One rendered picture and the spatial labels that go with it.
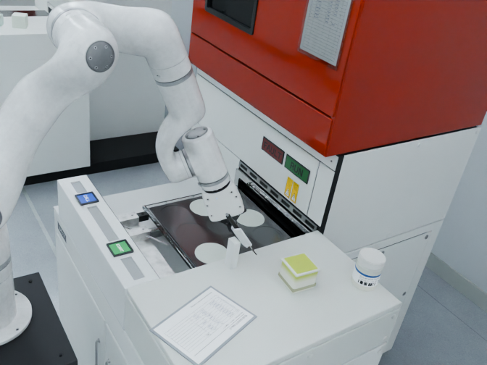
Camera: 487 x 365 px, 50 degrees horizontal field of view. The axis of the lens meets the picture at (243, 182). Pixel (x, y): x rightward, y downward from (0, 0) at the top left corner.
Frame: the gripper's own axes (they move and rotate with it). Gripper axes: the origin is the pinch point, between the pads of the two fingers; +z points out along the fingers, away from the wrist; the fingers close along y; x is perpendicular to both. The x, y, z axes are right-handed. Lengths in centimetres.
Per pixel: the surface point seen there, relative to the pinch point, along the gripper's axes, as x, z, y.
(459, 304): 77, 152, 91
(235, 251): -14.4, -2.7, 0.0
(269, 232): 12.0, 14.9, 8.6
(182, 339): -39.1, -3.3, -14.4
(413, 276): 34, 76, 57
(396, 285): 30, 74, 49
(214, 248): 2.1, 7.2, -7.8
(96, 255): -5.0, -8.1, -37.5
